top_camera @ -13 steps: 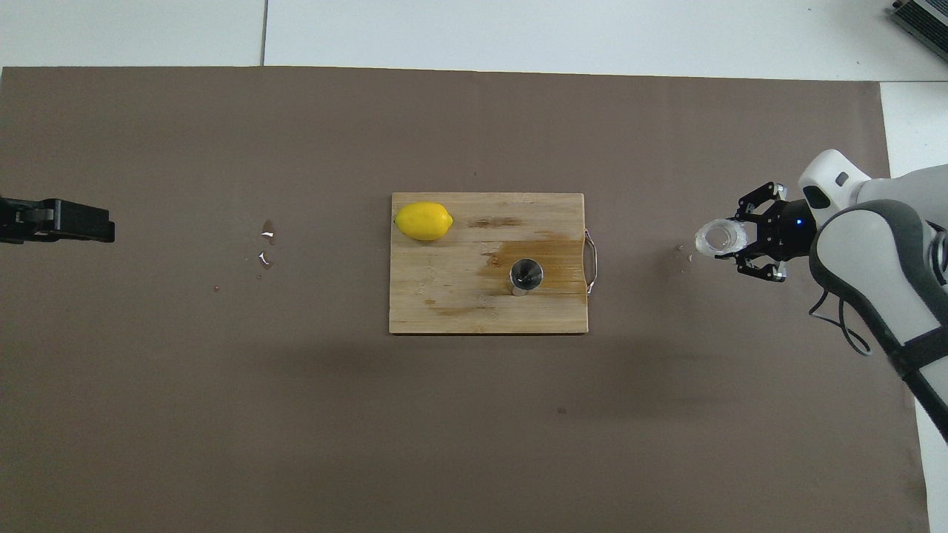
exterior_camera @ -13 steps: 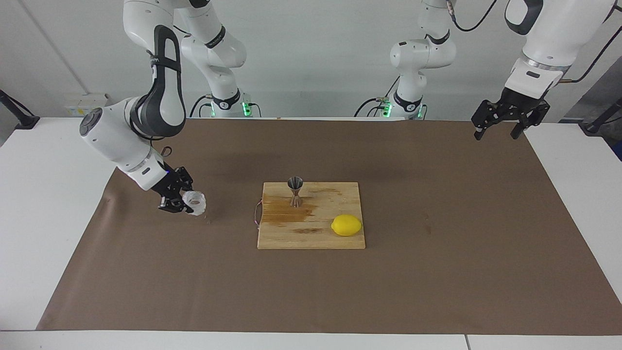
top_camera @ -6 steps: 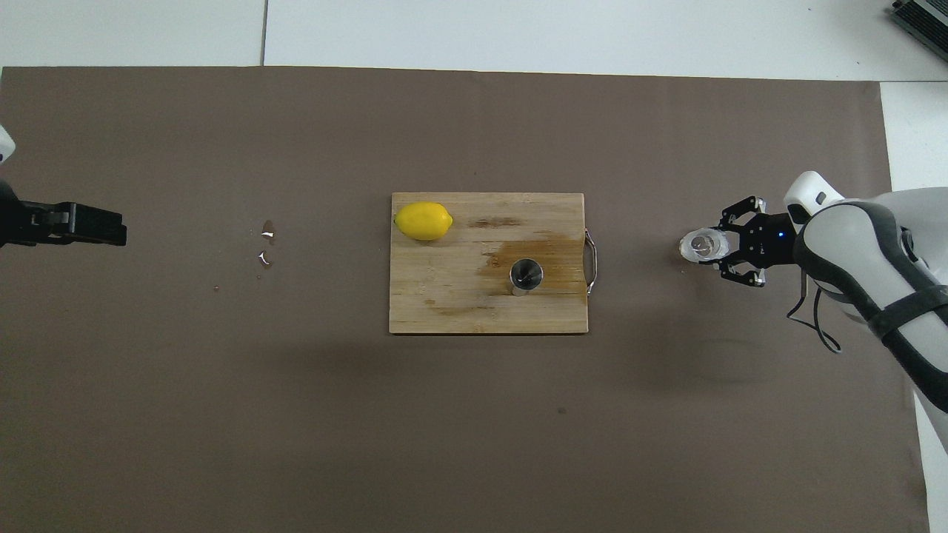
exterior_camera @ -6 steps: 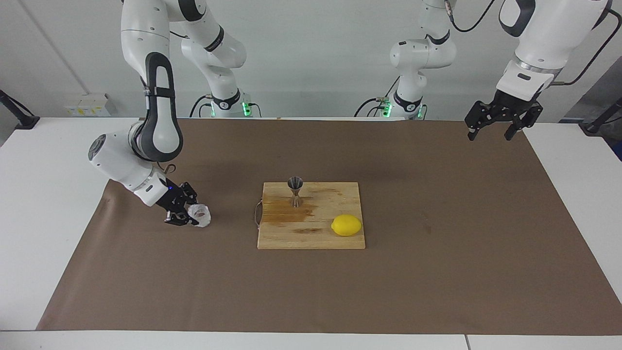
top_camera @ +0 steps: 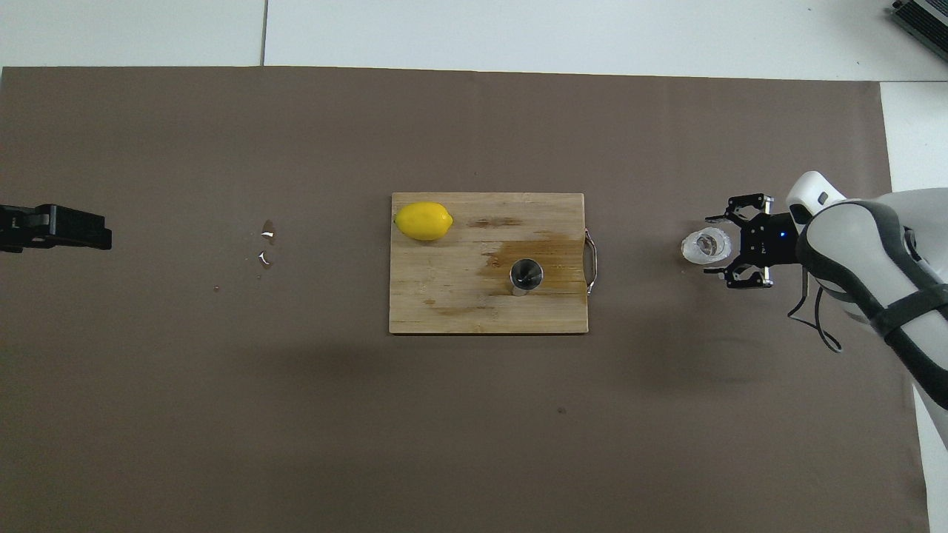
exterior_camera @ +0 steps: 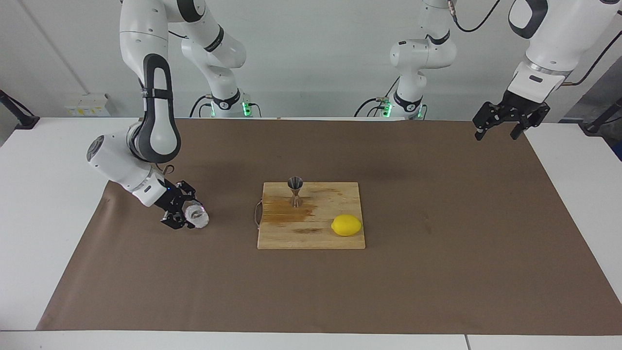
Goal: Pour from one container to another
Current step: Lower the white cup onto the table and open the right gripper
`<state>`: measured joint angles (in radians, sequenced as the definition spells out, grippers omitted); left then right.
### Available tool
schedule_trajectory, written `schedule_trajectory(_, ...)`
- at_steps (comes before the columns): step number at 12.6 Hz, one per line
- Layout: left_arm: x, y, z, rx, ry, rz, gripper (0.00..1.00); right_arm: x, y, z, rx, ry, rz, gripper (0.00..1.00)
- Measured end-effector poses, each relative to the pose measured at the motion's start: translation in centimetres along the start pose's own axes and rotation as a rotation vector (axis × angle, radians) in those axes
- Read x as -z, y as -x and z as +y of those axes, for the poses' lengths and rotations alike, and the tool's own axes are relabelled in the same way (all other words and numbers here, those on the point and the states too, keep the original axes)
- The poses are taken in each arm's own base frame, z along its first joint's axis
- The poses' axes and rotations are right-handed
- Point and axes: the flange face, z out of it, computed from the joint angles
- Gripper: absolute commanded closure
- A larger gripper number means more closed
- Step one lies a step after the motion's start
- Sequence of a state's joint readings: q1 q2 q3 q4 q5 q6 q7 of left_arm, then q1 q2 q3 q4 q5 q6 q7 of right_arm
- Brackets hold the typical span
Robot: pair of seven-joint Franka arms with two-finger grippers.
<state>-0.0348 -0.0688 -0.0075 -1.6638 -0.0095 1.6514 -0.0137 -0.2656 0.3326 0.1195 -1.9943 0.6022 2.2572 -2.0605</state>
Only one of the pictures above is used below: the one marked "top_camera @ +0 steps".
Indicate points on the grey ribbed metal device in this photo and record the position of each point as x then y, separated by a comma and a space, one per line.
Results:
922, 16

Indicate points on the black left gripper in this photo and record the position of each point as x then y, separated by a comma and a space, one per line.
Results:
22, 228

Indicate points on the wooden cutting board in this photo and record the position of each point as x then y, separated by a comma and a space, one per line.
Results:
459, 289

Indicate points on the steel double jigger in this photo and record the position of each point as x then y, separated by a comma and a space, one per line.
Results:
526, 274

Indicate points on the yellow lemon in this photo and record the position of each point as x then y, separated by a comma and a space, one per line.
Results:
424, 220

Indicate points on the brown paper table mat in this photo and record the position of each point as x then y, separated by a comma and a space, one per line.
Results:
222, 407

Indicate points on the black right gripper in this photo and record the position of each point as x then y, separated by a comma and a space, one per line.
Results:
774, 238

